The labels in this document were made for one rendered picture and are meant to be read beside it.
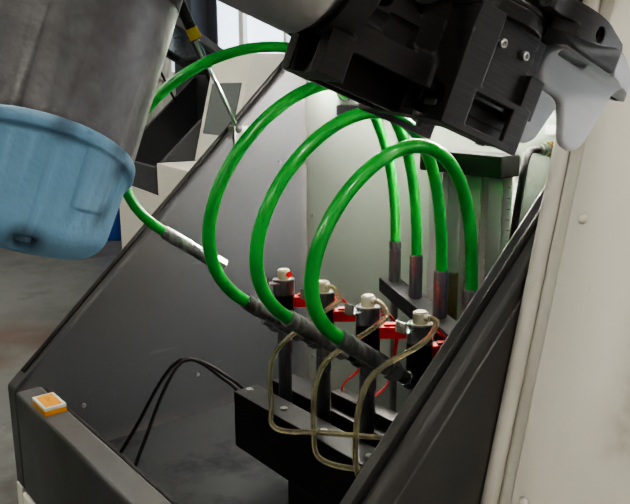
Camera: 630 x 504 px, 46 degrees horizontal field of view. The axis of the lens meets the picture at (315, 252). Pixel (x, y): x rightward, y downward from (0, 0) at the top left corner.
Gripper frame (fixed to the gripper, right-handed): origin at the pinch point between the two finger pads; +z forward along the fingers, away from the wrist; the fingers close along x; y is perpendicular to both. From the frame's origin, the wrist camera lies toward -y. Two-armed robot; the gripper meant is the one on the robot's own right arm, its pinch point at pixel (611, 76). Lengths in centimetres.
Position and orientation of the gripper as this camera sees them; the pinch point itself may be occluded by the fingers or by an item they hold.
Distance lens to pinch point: 48.1
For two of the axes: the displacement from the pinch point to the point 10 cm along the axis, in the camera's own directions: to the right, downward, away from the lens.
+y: -3.3, 9.4, 0.8
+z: 8.0, 2.4, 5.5
